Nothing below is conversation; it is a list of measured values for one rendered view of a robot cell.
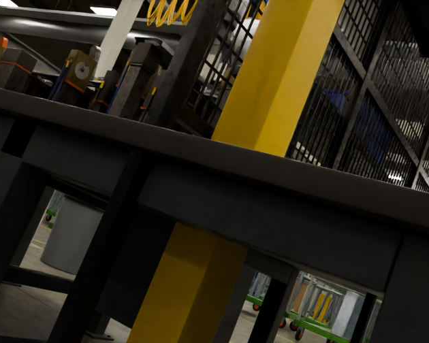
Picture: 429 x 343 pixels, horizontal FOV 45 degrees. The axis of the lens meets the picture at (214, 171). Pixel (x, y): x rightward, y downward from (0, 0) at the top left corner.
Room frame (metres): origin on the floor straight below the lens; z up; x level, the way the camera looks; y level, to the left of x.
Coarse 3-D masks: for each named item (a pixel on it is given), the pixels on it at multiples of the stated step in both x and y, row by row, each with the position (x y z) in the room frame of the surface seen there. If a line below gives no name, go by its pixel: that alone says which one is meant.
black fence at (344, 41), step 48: (240, 0) 0.86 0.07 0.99; (384, 0) 1.30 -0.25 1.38; (192, 48) 0.80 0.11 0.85; (240, 48) 0.90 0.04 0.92; (336, 48) 1.17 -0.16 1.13; (384, 48) 1.35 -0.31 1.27; (336, 96) 1.22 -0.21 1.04; (336, 144) 1.29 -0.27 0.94; (96, 240) 0.81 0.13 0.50; (96, 288) 0.81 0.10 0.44
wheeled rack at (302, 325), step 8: (312, 280) 7.63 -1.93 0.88; (320, 280) 7.92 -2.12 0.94; (336, 288) 8.28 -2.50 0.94; (344, 288) 7.38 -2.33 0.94; (304, 296) 7.65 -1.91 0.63; (304, 304) 7.64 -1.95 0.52; (376, 304) 8.36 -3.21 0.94; (336, 312) 9.17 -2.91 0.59; (296, 320) 7.63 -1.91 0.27; (304, 328) 7.55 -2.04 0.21; (312, 328) 7.49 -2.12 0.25; (320, 328) 7.63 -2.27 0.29; (296, 336) 7.62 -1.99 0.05; (328, 336) 7.35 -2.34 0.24; (336, 336) 7.34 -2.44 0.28
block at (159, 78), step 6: (156, 78) 1.45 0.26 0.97; (162, 78) 1.43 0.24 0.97; (156, 84) 1.44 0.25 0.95; (150, 90) 1.45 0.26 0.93; (156, 90) 1.43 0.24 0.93; (150, 96) 1.44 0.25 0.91; (144, 102) 1.45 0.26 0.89; (150, 102) 1.43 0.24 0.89; (144, 108) 1.45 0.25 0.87; (144, 114) 1.43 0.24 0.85; (138, 120) 1.46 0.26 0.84
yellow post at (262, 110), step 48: (288, 0) 0.86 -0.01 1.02; (336, 0) 0.88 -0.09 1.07; (288, 48) 0.84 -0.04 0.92; (240, 96) 0.87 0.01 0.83; (288, 96) 0.86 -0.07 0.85; (240, 144) 0.85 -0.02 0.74; (288, 144) 0.90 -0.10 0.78; (192, 240) 0.86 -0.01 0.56; (192, 288) 0.84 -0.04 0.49; (144, 336) 0.87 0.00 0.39; (192, 336) 0.85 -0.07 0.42
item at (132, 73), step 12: (144, 48) 1.25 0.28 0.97; (156, 48) 1.25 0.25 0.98; (132, 60) 1.26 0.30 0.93; (144, 60) 1.24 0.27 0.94; (156, 60) 1.27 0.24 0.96; (132, 72) 1.26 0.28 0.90; (144, 72) 1.26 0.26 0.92; (132, 84) 1.24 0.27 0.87; (144, 84) 1.27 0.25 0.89; (120, 96) 1.26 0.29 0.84; (132, 96) 1.25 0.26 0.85; (120, 108) 1.25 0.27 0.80; (132, 108) 1.27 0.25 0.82
